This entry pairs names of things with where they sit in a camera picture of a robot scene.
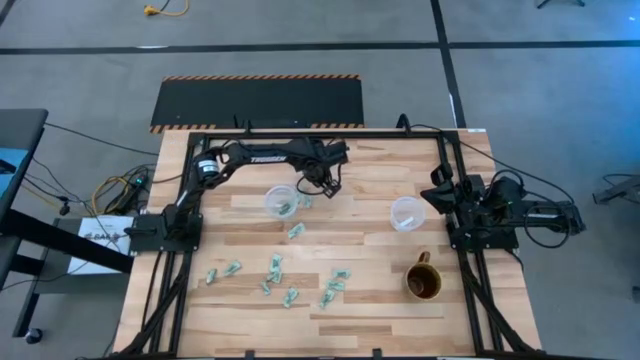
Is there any thin black floor cable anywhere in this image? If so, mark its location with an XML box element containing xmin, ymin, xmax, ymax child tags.
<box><xmin>43</xmin><ymin>122</ymin><xmax>161</xmax><ymax>156</ymax></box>

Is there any white printed paper sheet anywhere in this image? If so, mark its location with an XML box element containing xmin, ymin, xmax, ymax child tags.
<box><xmin>67</xmin><ymin>215</ymin><xmax>135</xmax><ymax>276</ymax></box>

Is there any yellow extension cord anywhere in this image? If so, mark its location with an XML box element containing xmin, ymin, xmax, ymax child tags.
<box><xmin>143</xmin><ymin>0</ymin><xmax>191</xmax><ymax>18</ymax></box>

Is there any ceramic mug with handle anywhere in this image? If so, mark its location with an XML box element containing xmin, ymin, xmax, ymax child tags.
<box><xmin>403</xmin><ymin>250</ymin><xmax>443</xmax><ymax>302</ymax></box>

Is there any yellow cable bundle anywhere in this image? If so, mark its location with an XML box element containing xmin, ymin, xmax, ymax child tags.
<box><xmin>91</xmin><ymin>174</ymin><xmax>136</xmax><ymax>215</ymax></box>

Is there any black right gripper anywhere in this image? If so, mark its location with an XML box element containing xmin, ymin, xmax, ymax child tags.
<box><xmin>421</xmin><ymin>163</ymin><xmax>475</xmax><ymax>217</ymax></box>

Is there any clear plastic cup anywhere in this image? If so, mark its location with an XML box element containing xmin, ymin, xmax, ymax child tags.
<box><xmin>264</xmin><ymin>183</ymin><xmax>302</xmax><ymax>220</ymax></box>
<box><xmin>389</xmin><ymin>195</ymin><xmax>427</xmax><ymax>234</ymax></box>

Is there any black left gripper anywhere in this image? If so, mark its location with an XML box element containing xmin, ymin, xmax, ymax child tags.
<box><xmin>298</xmin><ymin>140</ymin><xmax>350</xmax><ymax>200</ymax></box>

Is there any long black power cable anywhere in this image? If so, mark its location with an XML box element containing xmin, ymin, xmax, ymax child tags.
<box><xmin>409</xmin><ymin>122</ymin><xmax>576</xmax><ymax>204</ymax></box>

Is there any black hazard-striped floor mat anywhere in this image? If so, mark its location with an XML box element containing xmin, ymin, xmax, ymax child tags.
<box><xmin>149</xmin><ymin>74</ymin><xmax>365</xmax><ymax>134</ymax></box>

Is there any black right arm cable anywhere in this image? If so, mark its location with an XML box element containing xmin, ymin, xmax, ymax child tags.
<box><xmin>522</xmin><ymin>199</ymin><xmax>574</xmax><ymax>250</ymax></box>

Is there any black table-edge camera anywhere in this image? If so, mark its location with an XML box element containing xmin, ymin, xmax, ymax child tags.
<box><xmin>249</xmin><ymin>118</ymin><xmax>302</xmax><ymax>130</ymax></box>

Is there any black desk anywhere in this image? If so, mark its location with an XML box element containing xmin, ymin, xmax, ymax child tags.
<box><xmin>0</xmin><ymin>108</ymin><xmax>135</xmax><ymax>346</ymax></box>

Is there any grey desk base plate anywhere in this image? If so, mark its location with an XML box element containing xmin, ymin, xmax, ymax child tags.
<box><xmin>33</xmin><ymin>217</ymin><xmax>132</xmax><ymax>296</ymax></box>

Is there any blue lit screen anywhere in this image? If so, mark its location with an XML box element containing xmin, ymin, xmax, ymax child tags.
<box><xmin>0</xmin><ymin>148</ymin><xmax>30</xmax><ymax>199</ymax></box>

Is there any black power strip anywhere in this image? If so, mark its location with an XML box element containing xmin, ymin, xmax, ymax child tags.
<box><xmin>127</xmin><ymin>169</ymin><xmax>151</xmax><ymax>201</ymax></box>

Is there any grey floor stand leg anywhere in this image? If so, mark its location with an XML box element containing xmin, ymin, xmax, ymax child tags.
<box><xmin>592</xmin><ymin>174</ymin><xmax>640</xmax><ymax>205</ymax></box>

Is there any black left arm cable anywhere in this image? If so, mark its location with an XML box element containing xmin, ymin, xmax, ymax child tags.
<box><xmin>296</xmin><ymin>164</ymin><xmax>344</xmax><ymax>197</ymax></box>

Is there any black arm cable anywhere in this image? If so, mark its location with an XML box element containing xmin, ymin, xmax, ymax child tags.
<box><xmin>522</xmin><ymin>199</ymin><xmax>574</xmax><ymax>250</ymax></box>
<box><xmin>296</xmin><ymin>164</ymin><xmax>344</xmax><ymax>197</ymax></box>

